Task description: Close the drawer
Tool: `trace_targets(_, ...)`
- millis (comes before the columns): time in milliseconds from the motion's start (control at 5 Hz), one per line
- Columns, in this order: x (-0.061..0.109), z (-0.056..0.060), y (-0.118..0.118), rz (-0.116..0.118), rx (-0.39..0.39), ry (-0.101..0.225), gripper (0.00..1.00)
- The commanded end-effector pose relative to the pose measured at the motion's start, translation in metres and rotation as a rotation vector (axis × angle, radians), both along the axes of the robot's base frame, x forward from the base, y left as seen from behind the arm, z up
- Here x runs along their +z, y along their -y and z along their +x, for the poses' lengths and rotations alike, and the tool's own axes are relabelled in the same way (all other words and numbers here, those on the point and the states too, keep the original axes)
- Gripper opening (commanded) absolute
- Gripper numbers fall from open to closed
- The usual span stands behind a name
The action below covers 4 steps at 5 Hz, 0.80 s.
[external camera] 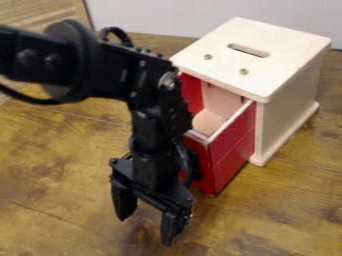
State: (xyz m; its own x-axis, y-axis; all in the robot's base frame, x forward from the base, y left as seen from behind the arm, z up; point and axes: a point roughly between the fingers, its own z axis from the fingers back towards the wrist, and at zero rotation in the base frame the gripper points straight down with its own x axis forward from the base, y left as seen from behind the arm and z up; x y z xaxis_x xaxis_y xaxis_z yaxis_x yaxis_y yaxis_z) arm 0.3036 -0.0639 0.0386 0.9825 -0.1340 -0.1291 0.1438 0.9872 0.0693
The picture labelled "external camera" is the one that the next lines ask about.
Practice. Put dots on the red wooden drawer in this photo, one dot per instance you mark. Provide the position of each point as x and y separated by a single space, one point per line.
223 132

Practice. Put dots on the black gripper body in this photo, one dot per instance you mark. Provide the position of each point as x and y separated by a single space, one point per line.
155 178

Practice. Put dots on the white wooden drawer cabinet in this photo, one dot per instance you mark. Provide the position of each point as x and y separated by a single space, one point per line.
251 62

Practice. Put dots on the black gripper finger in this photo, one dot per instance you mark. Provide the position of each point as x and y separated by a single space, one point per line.
123 198
173 221

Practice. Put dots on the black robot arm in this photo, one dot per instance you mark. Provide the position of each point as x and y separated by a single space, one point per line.
79 65

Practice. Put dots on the black metal drawer handle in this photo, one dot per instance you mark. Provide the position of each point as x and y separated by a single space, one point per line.
188 162

